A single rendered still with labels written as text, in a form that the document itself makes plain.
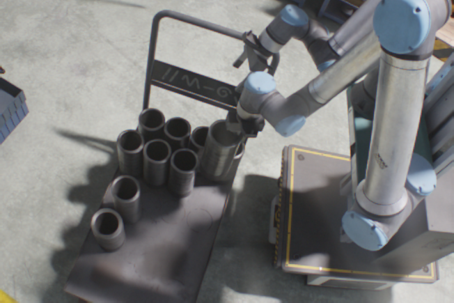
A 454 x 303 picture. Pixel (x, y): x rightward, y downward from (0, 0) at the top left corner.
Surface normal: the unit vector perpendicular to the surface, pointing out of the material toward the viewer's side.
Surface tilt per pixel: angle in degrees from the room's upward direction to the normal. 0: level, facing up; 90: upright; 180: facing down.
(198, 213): 0
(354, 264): 0
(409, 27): 84
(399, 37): 83
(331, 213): 0
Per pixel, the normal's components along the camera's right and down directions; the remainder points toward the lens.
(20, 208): 0.21, -0.55
